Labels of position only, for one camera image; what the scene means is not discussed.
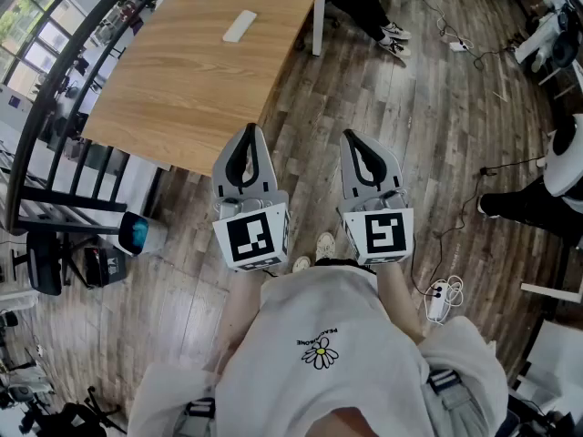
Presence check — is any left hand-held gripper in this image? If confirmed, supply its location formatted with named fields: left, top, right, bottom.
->
left=210, top=123, right=292, bottom=273

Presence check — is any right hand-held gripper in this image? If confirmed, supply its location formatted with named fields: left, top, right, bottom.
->
left=336, top=128, right=415, bottom=267

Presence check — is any white rectangular block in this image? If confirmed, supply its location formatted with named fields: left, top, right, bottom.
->
left=221, top=9, right=259, bottom=44

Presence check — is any person's right forearm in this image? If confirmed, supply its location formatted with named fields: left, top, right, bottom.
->
left=373, top=261, right=427, bottom=346

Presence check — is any person's left forearm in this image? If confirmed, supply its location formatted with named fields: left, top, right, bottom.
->
left=213, top=269, right=271, bottom=375

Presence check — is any white device with blue screen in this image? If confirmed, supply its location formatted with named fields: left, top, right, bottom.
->
left=117, top=210, right=168, bottom=258

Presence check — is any long white power strip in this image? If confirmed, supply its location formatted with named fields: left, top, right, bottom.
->
left=423, top=279, right=450, bottom=325

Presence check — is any black box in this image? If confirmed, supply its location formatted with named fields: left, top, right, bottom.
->
left=84, top=246, right=127, bottom=289

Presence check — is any white table leg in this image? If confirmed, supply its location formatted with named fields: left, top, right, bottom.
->
left=312, top=0, right=327, bottom=57

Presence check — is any person's white shirt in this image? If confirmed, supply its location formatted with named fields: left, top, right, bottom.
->
left=127, top=261, right=509, bottom=437

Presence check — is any black curved railing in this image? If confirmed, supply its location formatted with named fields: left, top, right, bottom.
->
left=4, top=0, right=157, bottom=237

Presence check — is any white board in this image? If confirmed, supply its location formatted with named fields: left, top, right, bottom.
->
left=521, top=282, right=583, bottom=305

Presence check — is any black office chair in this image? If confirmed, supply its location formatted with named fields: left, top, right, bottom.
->
left=11, top=230, right=75, bottom=297

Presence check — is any white robot with black parts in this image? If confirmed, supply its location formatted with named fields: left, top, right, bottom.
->
left=514, top=0, right=583, bottom=76

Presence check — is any large window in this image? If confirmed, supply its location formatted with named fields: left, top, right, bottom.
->
left=0, top=0, right=88, bottom=104

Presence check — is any thin black floor cable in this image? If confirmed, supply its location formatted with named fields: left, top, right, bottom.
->
left=408, top=152, right=547, bottom=290

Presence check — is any coiled white cable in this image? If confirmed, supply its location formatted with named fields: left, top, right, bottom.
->
left=437, top=274, right=465, bottom=310

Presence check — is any grey harness strap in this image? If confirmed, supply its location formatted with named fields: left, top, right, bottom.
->
left=426, top=365, right=485, bottom=410
left=183, top=397, right=216, bottom=437

